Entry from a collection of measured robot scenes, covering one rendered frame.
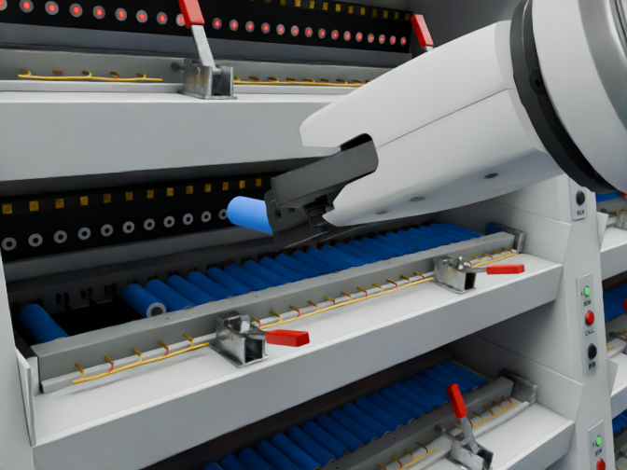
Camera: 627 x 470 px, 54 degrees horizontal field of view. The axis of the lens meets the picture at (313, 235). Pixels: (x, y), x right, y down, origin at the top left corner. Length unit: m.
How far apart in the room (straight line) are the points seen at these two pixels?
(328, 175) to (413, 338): 0.36
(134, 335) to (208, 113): 0.17
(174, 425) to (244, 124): 0.22
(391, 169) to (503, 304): 0.49
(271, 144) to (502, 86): 0.30
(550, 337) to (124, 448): 0.56
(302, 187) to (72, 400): 0.24
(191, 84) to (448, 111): 0.29
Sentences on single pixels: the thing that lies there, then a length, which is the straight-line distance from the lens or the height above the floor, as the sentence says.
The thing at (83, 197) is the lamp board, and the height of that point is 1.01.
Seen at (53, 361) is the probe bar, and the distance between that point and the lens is 0.44.
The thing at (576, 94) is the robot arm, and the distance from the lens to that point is 0.19.
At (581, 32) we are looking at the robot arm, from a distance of 0.19.
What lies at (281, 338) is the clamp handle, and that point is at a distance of 0.42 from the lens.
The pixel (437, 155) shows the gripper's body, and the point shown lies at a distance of 0.21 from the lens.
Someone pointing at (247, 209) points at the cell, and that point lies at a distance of 0.37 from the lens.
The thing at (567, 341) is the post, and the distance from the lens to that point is 0.82.
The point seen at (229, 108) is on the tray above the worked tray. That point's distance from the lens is 0.45.
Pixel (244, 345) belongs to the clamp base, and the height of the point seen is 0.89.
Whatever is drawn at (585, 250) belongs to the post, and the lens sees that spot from 0.84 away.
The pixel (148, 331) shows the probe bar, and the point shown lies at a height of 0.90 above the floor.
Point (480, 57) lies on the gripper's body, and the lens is 0.21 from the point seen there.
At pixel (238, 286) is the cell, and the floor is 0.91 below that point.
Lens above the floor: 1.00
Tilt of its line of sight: 5 degrees down
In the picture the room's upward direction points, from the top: 6 degrees counter-clockwise
